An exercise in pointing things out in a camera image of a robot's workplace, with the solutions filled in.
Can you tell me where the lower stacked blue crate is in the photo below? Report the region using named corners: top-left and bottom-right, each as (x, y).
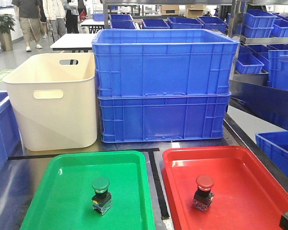
top-left (99, 93), bottom-right (231, 143)

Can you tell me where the green push button switch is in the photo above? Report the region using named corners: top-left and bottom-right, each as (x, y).
top-left (92, 176), bottom-right (112, 215)

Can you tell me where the red plastic tray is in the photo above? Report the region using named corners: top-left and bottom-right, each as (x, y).
top-left (162, 146), bottom-right (288, 230)

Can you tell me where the red push button switch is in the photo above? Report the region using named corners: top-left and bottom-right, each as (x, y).
top-left (192, 175), bottom-right (214, 212)

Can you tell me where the white table background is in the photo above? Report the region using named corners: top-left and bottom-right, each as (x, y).
top-left (50, 34), bottom-right (96, 53)

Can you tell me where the upper stacked blue crate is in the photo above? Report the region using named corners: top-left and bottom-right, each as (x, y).
top-left (92, 29), bottom-right (239, 97)

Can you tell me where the blue bin bottom right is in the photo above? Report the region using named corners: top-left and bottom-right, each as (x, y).
top-left (255, 131), bottom-right (288, 177)

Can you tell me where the blue bin left foreground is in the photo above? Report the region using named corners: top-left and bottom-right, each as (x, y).
top-left (0, 91), bottom-right (20, 170)

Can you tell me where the cream plastic basket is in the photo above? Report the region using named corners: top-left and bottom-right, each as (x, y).
top-left (3, 53), bottom-right (98, 151)

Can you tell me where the person in grey trousers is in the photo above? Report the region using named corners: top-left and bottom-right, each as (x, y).
top-left (43, 0), bottom-right (66, 41)

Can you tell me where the stacked blue crate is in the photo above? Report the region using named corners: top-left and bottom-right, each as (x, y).
top-left (92, 29), bottom-right (239, 97)
top-left (99, 93), bottom-right (231, 143)

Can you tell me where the green plastic tray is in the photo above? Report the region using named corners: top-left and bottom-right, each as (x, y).
top-left (21, 150), bottom-right (155, 230)

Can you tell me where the potted plant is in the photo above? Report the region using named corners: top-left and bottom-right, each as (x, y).
top-left (0, 13), bottom-right (15, 51)

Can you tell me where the person in khaki trousers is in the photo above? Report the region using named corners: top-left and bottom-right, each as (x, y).
top-left (12, 0), bottom-right (43, 52)

